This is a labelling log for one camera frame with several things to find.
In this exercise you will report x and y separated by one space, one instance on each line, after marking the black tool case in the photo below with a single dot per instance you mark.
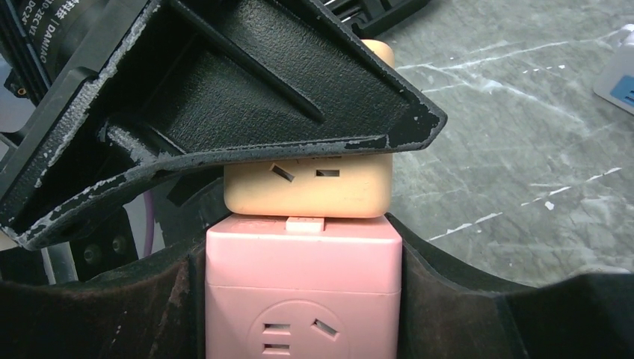
370 18

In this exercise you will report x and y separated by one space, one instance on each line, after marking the pink cube socket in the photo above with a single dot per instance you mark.
302 288

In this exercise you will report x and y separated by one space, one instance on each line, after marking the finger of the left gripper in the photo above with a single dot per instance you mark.
197 85

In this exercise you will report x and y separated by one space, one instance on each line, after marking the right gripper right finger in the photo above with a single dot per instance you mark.
450 309

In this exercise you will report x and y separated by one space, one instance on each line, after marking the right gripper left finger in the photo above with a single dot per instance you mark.
151 308

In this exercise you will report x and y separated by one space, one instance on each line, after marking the tan cube socket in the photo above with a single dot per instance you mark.
356 186

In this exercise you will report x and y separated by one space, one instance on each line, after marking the white power strip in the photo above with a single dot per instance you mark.
615 83

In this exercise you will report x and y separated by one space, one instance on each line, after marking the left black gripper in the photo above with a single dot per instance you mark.
61 48

